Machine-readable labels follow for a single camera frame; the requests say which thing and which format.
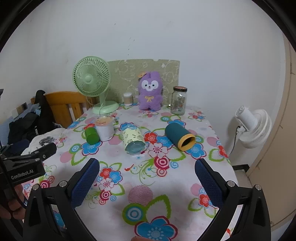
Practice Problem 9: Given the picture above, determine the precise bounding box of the person's left hand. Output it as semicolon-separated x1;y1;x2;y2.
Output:
0;183;27;219

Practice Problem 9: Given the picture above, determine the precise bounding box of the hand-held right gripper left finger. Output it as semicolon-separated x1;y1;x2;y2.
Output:
23;158;100;241

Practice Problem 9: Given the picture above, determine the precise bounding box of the white cup with orange lid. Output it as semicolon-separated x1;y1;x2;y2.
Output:
95;117;115;141

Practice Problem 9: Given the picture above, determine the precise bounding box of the white standing fan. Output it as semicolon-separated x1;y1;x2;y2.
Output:
228;106;272;149

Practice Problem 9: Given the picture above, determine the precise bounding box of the wooden chair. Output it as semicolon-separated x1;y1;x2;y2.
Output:
31;91;97;129

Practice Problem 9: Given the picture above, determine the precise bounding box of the white printed cloth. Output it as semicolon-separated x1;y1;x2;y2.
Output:
21;130;63;156

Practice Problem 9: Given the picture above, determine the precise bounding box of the teal cup with yellow rim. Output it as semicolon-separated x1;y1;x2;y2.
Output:
165;123;196;151

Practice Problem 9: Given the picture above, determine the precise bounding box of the pale yellow printed cup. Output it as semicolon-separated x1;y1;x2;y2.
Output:
122;127;146;155

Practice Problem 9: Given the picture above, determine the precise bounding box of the black clothing pile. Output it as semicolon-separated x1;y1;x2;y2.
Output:
8;90;62;145

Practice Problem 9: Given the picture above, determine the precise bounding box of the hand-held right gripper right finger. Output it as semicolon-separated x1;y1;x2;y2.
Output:
194;158;271;241

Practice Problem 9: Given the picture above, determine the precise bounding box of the glass jar with dark lid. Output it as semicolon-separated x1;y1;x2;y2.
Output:
171;86;188;115

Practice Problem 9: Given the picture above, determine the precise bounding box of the black fan cable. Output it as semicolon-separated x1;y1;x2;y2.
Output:
229;126;241;160

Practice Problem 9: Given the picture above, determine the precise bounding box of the beige door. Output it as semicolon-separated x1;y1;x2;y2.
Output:
245;35;296;241

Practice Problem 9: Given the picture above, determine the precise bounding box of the small green cup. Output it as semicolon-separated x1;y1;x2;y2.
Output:
84;127;100;144

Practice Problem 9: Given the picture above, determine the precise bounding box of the purple plush toy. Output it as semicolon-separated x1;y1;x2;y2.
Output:
138;71;164;110

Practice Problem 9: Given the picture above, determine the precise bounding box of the green patterned board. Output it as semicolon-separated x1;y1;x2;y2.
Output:
107;59;180;106

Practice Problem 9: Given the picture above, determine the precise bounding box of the green desk fan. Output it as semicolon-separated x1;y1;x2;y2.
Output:
73;56;119;115

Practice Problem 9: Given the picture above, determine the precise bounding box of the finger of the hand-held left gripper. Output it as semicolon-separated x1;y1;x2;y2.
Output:
31;142;57;161

